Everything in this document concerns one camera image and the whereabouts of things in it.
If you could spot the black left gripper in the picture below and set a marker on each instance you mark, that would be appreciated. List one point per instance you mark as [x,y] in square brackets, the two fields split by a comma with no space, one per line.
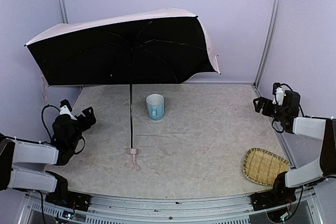
[82,118]

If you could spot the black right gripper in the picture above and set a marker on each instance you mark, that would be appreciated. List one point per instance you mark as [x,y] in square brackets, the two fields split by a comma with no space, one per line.
[268,108]

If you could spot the pink and black folding umbrella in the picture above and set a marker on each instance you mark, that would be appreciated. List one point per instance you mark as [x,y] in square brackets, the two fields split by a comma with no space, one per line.
[166,46]

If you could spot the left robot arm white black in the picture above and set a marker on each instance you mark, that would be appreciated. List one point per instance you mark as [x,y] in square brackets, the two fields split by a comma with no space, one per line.
[68,130]

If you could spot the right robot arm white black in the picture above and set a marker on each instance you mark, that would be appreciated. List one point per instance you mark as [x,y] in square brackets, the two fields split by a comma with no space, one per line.
[314,152]

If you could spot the woven bamboo tray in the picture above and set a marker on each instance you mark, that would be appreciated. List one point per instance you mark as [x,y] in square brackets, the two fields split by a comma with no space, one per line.
[262,167]

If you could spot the light blue ceramic mug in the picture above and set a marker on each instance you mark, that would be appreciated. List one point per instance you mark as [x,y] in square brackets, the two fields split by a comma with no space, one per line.
[155,106]

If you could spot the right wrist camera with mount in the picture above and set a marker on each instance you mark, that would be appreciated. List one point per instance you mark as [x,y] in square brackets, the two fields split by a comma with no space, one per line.
[278,93]

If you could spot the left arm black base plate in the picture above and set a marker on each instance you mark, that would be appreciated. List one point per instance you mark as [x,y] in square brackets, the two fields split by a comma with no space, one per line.
[71,199]

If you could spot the aluminium front rail frame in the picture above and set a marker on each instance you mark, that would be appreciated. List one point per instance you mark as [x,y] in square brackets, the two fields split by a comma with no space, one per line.
[227,209]

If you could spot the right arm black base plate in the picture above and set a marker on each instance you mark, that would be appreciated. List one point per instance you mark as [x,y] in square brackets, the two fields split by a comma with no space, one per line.
[269,199]

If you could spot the right aluminium corner post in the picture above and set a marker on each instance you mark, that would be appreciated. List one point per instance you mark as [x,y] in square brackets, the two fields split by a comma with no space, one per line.
[268,42]

